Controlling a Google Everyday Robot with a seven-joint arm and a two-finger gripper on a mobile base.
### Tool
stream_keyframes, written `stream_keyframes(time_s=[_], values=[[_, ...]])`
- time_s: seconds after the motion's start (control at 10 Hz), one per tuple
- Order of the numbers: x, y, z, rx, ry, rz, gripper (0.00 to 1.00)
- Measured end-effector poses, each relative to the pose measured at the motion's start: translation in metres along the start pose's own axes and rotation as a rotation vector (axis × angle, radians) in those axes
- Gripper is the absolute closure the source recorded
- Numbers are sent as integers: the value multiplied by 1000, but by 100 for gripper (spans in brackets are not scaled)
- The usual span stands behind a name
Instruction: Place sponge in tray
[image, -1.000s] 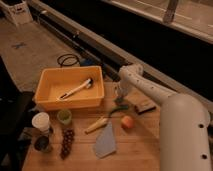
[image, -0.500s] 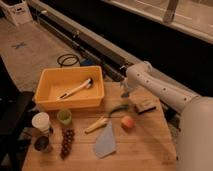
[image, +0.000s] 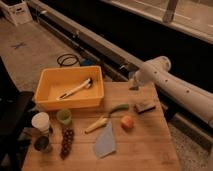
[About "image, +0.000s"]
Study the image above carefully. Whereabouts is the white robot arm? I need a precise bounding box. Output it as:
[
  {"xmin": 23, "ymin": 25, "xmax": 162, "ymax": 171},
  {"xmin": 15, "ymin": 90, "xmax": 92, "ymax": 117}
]
[{"xmin": 132, "ymin": 56, "xmax": 213, "ymax": 128}]

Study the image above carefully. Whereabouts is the orange peach fruit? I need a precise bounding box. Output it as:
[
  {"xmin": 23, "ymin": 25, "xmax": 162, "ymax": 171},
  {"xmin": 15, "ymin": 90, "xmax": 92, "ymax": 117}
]
[{"xmin": 121, "ymin": 115, "xmax": 134, "ymax": 130}]

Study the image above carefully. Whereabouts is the dark grape bunch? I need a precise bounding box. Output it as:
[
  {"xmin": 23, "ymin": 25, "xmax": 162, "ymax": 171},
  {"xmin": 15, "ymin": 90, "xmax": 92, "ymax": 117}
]
[{"xmin": 60, "ymin": 128, "xmax": 74, "ymax": 159}]

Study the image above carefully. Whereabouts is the black brown board eraser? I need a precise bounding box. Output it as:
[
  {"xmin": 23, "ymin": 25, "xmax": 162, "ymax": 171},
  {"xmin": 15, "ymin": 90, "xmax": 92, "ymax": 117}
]
[{"xmin": 134, "ymin": 102, "xmax": 156, "ymax": 114}]

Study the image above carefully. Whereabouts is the white paper cup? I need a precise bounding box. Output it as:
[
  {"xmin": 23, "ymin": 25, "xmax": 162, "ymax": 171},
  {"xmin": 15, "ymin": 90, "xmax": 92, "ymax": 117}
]
[{"xmin": 31, "ymin": 112, "xmax": 50, "ymax": 134}]

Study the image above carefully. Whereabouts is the black chair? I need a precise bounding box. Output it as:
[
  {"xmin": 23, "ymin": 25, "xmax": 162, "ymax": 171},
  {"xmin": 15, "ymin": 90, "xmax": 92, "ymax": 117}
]
[{"xmin": 0, "ymin": 56, "xmax": 35, "ymax": 171}]

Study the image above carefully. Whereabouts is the blue folded cloth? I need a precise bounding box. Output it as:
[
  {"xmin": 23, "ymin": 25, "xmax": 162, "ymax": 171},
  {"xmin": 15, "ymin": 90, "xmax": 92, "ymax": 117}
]
[{"xmin": 93, "ymin": 121, "xmax": 116, "ymax": 158}]

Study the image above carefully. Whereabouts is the black coiled cable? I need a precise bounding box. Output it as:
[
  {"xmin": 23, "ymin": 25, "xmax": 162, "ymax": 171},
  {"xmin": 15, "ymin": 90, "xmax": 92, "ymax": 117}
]
[{"xmin": 56, "ymin": 53, "xmax": 82, "ymax": 68}]

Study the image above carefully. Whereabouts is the white storage box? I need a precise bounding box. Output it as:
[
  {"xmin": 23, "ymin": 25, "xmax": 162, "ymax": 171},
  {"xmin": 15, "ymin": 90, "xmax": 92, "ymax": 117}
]
[{"xmin": 0, "ymin": 0, "xmax": 32, "ymax": 26}]

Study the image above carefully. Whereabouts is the yellow plastic tray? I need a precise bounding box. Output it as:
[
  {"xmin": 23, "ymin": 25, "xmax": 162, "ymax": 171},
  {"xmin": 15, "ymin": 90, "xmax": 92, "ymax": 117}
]
[{"xmin": 34, "ymin": 66, "xmax": 104, "ymax": 111}]

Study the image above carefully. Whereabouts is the green plastic cup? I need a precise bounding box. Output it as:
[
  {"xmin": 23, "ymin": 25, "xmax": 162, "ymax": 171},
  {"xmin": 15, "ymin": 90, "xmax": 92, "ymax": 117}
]
[{"xmin": 56, "ymin": 109, "xmax": 72, "ymax": 125}]

